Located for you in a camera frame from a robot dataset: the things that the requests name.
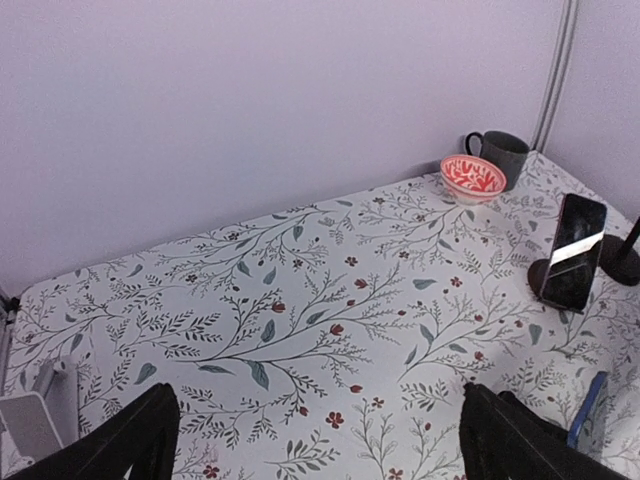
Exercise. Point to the black folding phone stand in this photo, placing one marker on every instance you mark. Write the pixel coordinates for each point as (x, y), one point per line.
(550, 428)

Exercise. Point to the black tall round-base stand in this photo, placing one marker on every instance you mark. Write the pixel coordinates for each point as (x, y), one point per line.
(619, 260)

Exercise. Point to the black round base phone stand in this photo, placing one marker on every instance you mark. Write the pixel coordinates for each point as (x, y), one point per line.
(535, 277)

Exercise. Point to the black phone on round stand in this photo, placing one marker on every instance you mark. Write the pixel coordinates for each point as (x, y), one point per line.
(575, 253)

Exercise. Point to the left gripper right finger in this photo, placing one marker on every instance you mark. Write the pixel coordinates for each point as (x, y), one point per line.
(499, 442)

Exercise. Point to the dark grey mug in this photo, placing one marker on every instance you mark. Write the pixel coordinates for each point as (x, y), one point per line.
(504, 150)

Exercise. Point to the floral patterned table mat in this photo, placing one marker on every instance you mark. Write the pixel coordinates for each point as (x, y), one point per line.
(333, 341)

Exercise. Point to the white phone stand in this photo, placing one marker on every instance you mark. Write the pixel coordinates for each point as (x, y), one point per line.
(42, 418)

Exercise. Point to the black phone blue edge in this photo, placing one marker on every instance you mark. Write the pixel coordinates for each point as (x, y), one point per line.
(587, 431)

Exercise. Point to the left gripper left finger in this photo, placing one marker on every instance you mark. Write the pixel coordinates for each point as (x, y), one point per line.
(139, 442)

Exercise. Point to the right aluminium frame post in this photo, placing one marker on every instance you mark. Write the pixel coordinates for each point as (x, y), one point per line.
(557, 74)

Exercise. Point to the red white patterned bowl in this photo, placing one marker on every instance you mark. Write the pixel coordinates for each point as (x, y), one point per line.
(471, 180)

